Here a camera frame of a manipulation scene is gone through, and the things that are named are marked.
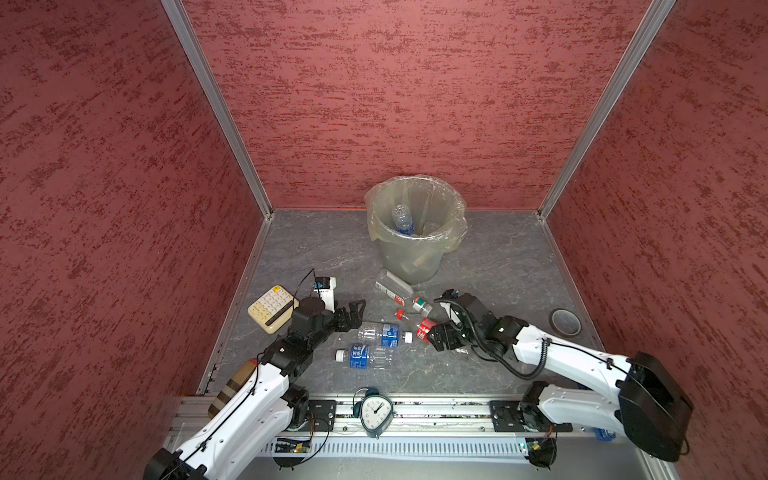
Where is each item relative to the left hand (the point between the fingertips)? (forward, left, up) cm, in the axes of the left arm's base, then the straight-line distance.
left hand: (352, 307), depth 82 cm
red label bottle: (-3, -21, -5) cm, 21 cm away
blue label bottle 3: (-12, -3, -5) cm, 13 cm away
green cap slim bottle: (+5, -20, -7) cm, 21 cm away
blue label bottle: (+32, -15, +3) cm, 35 cm away
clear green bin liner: (+32, -19, +2) cm, 38 cm away
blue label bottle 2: (-6, -10, -5) cm, 13 cm away
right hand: (-6, -25, -6) cm, 27 cm away
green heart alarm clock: (-24, -7, -7) cm, 26 cm away
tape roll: (+2, -66, -12) cm, 68 cm away
